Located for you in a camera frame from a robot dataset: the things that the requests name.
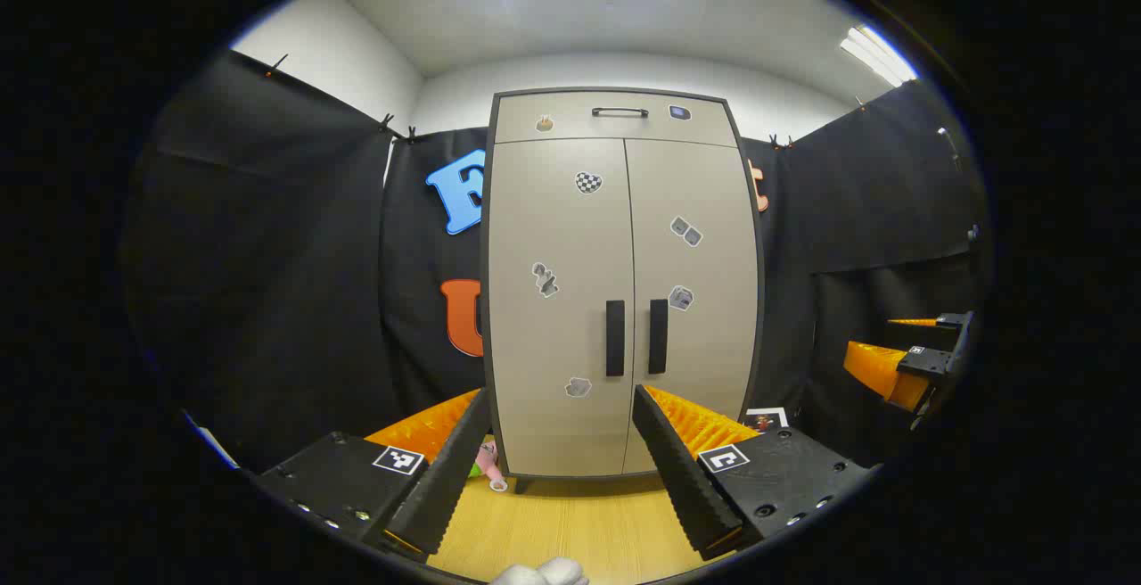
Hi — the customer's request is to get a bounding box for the computer screen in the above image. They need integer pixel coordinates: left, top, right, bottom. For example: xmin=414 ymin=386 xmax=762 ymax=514
xmin=183 ymin=411 xmax=242 ymax=470

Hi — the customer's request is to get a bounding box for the grey shoe cabinet door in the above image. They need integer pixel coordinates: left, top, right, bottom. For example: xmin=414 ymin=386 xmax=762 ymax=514
xmin=624 ymin=139 xmax=759 ymax=476
xmin=488 ymin=139 xmax=636 ymax=479

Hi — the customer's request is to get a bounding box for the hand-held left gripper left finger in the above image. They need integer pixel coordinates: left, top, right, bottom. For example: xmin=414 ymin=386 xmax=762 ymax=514
xmin=252 ymin=387 xmax=494 ymax=559

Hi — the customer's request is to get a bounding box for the ceiling light panel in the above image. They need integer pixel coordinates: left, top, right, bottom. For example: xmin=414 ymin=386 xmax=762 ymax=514
xmin=838 ymin=25 xmax=919 ymax=88

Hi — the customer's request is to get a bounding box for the pink starfish plush toy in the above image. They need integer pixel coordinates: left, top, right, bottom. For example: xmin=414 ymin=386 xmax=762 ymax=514
xmin=468 ymin=441 xmax=510 ymax=493

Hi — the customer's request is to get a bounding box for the black backdrop cloth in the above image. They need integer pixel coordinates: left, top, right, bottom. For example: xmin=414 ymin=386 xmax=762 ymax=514
xmin=120 ymin=50 xmax=990 ymax=479

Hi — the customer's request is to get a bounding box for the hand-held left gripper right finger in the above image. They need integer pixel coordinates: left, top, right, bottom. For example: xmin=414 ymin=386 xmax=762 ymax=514
xmin=631 ymin=383 xmax=879 ymax=562

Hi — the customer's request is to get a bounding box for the grey double-door shoe cabinet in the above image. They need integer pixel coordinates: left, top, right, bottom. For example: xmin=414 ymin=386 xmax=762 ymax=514
xmin=480 ymin=87 xmax=766 ymax=493

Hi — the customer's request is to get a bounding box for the grey cabinet drawer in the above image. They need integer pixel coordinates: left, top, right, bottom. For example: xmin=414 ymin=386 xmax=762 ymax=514
xmin=493 ymin=93 xmax=739 ymax=147

